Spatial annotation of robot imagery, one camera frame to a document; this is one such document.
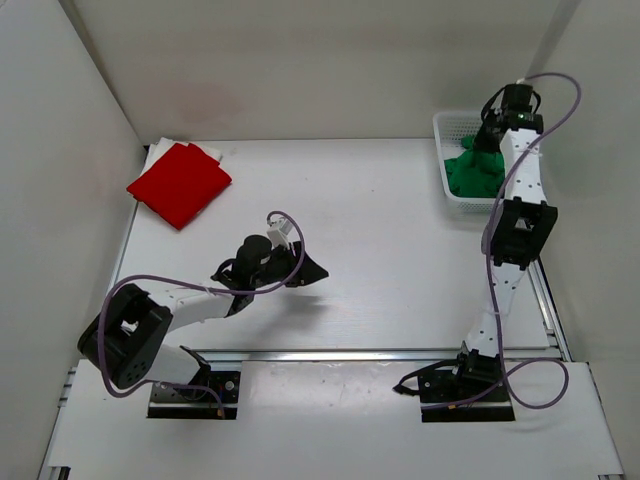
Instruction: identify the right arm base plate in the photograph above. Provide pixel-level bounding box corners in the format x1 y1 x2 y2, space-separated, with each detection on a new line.
393 353 515 423

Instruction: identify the white plastic basket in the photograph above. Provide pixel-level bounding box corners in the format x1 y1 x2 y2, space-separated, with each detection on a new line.
433 111 493 215

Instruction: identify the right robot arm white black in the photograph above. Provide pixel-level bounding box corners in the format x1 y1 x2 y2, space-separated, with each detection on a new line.
449 83 558 400

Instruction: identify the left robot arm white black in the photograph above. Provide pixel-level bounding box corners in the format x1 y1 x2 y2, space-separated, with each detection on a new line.
77 235 329 400

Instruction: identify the red t shirt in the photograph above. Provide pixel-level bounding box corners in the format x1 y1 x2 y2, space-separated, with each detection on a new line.
127 143 232 231

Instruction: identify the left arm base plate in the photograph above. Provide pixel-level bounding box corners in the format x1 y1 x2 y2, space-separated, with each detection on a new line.
147 362 241 421

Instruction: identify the white t shirt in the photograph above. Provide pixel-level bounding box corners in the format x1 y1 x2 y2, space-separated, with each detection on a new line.
145 137 224 164

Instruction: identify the green t shirt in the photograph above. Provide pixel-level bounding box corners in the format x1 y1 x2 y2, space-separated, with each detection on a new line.
444 135 505 198

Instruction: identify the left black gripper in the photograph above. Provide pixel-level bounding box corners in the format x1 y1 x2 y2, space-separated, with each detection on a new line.
251 241 329 289

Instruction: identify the aluminium table rail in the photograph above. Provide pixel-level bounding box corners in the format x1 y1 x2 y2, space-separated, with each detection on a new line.
196 346 562 363

